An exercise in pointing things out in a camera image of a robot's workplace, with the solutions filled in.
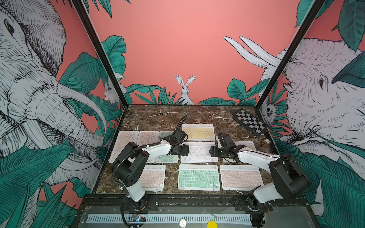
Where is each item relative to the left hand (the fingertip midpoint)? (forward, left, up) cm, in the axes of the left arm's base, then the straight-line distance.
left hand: (187, 149), depth 92 cm
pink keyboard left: (+12, +29, -3) cm, 31 cm away
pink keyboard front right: (-19, -31, -3) cm, 37 cm away
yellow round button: (-40, -11, -2) cm, 42 cm away
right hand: (-1, -17, 0) cm, 17 cm away
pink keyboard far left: (+12, +45, -3) cm, 47 cm away
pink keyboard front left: (-17, +21, -2) cm, 27 cm away
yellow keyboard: (+15, -10, -2) cm, 18 cm away
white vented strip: (-37, +9, -2) cm, 38 cm away
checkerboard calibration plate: (+20, -50, 0) cm, 54 cm away
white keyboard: (-1, -8, -2) cm, 9 cm away
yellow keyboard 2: (+3, -45, -3) cm, 45 cm away
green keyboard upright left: (-5, +13, -3) cm, 14 cm away
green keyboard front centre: (-17, -6, -3) cm, 19 cm away
